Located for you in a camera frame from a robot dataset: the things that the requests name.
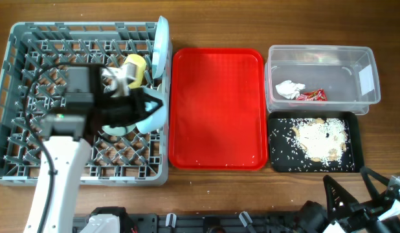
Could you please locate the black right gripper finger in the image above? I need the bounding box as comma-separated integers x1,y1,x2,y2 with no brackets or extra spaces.
323,175,359,220
360,166,394,201

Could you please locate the light green bowl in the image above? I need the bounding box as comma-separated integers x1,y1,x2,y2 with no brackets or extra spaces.
102,124,135,137

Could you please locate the blue bowl with rice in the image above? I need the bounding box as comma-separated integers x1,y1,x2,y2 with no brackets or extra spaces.
135,87,168,133

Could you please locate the yellow plastic cup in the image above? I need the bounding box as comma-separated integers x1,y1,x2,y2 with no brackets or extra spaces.
122,54,146,89

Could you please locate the light blue plate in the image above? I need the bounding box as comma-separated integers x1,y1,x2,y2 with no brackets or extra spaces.
152,16,170,79

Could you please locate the red snack wrapper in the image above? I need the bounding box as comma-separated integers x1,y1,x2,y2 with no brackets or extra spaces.
296,89,328,101

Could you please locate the white tissue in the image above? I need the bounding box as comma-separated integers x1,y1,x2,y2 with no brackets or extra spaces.
275,80,306,100

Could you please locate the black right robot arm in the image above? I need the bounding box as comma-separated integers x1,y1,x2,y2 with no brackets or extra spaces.
293,166,400,232

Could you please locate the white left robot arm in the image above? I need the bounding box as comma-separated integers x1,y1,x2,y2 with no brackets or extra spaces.
24,62,168,232

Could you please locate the spilled rice food waste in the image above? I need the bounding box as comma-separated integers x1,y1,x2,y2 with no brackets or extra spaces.
292,118,348,163

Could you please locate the grey dishwasher rack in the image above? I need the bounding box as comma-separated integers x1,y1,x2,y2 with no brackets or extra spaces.
0,21,172,186

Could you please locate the black plastic tray bin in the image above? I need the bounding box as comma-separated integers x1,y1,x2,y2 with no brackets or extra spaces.
268,111,364,173

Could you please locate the red plastic tray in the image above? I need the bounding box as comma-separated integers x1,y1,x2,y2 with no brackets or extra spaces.
168,48,269,171

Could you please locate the clear plastic bin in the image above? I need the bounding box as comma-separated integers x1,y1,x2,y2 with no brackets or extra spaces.
265,45,381,115

